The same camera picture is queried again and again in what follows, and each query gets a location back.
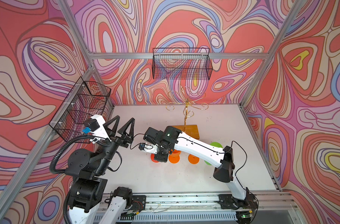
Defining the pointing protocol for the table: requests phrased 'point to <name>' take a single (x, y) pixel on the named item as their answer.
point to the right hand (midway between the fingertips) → (162, 158)
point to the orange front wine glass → (174, 157)
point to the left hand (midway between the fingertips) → (128, 118)
